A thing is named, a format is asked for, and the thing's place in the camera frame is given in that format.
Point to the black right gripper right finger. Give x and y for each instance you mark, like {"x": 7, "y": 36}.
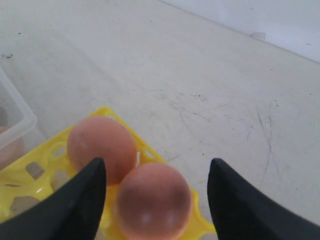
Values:
{"x": 239, "y": 211}

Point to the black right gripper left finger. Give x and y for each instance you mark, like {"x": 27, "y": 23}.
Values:
{"x": 71, "y": 213}

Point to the brown egg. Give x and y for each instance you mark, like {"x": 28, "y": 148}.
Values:
{"x": 154, "y": 202}
{"x": 102, "y": 137}

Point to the clear plastic box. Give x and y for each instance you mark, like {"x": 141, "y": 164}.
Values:
{"x": 16, "y": 120}

